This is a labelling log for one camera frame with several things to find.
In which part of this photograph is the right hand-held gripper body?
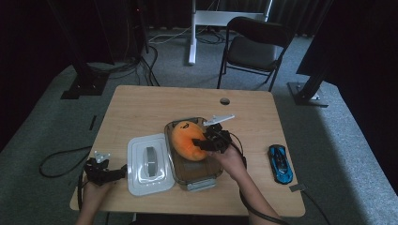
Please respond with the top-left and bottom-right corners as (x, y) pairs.
(202, 113), (236, 155)

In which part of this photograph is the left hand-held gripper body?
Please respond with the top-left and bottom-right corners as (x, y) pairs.
(83, 150), (116, 188)

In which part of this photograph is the orange plush toy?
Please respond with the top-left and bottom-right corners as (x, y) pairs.
(170, 120), (208, 162)

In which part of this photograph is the clear plastic storage box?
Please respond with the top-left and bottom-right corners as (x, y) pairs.
(163, 116), (224, 192)

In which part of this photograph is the white lid with grey handle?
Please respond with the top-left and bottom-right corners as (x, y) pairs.
(126, 132), (176, 197)

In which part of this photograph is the blue toy car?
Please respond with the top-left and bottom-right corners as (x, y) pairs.
(268, 143), (295, 186)

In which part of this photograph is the person's left hand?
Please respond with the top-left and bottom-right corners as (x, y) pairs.
(81, 180), (111, 208)

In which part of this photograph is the person's right hand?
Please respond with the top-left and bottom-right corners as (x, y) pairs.
(211, 144), (249, 182)

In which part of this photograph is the black metal stand with base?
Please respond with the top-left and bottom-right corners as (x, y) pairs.
(286, 0), (334, 108)
(46, 0), (111, 100)

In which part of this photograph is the grey tape piece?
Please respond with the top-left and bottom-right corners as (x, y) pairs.
(288, 183), (308, 193)

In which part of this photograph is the black folding chair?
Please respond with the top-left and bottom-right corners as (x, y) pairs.
(216, 15), (296, 93)

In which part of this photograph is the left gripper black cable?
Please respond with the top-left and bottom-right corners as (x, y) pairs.
(76, 168), (88, 212)

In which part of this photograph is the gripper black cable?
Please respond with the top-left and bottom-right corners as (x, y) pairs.
(76, 168), (88, 212)
(228, 131), (293, 225)

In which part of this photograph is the black looped floor cable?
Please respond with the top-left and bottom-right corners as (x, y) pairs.
(38, 145), (94, 179)

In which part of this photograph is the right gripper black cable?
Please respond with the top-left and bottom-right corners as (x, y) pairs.
(228, 131), (293, 225)

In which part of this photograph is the bundle of black cables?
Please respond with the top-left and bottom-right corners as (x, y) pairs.
(87, 45), (161, 87)

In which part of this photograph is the white desk frame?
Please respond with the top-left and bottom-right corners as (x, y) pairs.
(187, 0), (274, 67)

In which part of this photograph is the white floor cable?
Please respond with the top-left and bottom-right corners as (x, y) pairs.
(147, 25), (192, 44)

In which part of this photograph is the thin black floor cable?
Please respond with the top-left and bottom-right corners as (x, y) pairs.
(300, 188), (331, 225)

